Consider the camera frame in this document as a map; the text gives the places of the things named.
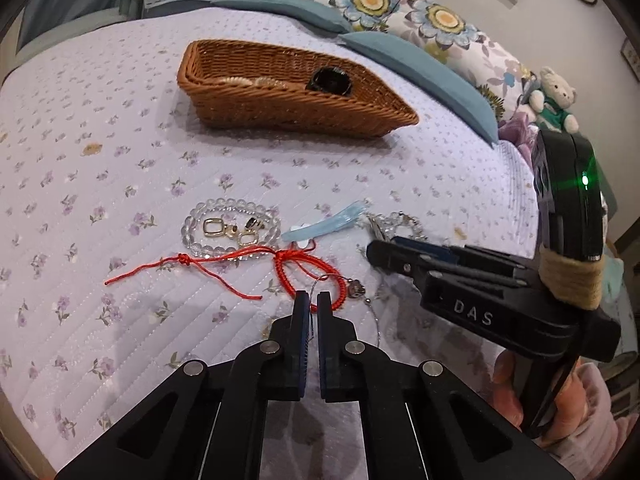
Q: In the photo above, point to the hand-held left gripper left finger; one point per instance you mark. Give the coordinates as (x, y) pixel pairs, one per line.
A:
(301, 332)

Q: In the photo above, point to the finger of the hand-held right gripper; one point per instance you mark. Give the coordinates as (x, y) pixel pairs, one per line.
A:
(430, 249)
(400, 260)

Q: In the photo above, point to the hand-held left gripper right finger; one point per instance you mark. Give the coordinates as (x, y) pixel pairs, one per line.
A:
(323, 340)

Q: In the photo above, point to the brown wicker basket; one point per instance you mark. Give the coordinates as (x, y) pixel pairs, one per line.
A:
(280, 107)

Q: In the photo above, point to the person's right forearm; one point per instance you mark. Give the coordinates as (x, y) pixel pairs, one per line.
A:
(602, 410)

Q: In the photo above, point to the person's right hand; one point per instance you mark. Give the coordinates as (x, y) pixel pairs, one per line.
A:
(507, 390)

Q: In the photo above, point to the light blue hair clip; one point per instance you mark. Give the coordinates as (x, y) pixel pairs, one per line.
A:
(325, 225)

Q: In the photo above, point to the gold rectangular earring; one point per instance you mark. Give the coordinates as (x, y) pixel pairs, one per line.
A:
(206, 227)
(247, 239)

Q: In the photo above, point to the purple cloth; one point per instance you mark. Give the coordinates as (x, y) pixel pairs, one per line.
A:
(520, 132)

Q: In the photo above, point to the teal pillow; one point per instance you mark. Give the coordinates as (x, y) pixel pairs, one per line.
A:
(425, 72)
(290, 7)

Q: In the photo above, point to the white teddy bear green outfit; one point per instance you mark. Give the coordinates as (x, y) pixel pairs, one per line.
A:
(552, 95)

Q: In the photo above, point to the lilac floral quilted bedspread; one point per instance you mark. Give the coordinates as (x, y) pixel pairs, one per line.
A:
(100, 160)

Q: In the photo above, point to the small wall picture frame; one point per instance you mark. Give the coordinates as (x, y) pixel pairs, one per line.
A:
(631, 57)

